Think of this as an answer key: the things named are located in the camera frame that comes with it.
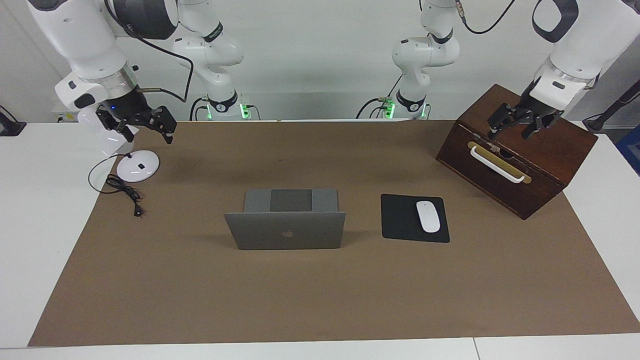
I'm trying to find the blue crate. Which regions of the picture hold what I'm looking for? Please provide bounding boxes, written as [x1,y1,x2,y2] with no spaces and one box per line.
[615,125,640,177]

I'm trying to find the black mouse pad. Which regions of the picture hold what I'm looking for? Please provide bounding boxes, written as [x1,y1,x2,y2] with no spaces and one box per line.
[380,193,451,244]

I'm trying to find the white box handle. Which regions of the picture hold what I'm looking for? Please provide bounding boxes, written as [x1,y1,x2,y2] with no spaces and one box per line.
[470,145,527,184]

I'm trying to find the white computer mouse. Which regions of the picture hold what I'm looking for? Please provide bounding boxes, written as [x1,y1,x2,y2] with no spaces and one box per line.
[416,200,441,234]

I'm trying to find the white desk lamp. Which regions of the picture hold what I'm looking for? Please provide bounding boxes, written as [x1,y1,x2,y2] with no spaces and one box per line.
[77,107,161,195]

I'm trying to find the black stand pole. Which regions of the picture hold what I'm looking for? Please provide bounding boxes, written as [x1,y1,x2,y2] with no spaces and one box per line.
[582,79,640,134]

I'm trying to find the brass handle plate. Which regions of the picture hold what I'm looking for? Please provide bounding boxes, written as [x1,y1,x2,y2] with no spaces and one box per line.
[467,141,533,185]

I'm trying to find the silver grey laptop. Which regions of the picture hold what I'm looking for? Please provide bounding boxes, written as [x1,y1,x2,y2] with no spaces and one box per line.
[224,187,346,251]

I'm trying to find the slim black right gripper finger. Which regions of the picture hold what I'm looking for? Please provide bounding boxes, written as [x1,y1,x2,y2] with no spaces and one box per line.
[96,107,136,143]

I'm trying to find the black lamp power cable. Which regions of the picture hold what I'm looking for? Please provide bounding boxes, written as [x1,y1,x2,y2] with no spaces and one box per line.
[105,173,146,218]

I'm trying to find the white power strip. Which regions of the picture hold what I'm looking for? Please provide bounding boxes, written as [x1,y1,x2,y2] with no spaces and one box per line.
[52,97,107,124]

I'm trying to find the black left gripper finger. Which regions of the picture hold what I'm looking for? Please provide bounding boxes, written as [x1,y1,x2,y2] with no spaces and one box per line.
[487,103,516,140]
[521,111,565,141]

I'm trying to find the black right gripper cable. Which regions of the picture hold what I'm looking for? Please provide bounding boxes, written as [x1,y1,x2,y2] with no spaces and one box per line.
[135,35,195,103]

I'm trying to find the blocky black right gripper finger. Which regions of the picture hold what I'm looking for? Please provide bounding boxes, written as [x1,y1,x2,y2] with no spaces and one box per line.
[150,106,177,146]

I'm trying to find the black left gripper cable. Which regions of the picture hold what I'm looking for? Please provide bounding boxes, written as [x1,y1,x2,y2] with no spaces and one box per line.
[452,0,518,35]

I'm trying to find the black table clamp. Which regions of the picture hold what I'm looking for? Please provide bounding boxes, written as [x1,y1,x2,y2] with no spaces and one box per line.
[0,105,27,137]

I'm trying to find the brown table mat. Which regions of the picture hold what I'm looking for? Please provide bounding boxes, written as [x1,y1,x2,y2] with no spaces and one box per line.
[27,120,640,347]

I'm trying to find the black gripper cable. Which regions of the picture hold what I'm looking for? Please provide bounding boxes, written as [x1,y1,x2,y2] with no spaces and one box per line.
[452,0,518,35]
[135,35,195,103]

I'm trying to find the dark brown wooden box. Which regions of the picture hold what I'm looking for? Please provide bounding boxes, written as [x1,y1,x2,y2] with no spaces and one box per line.
[435,83,599,221]

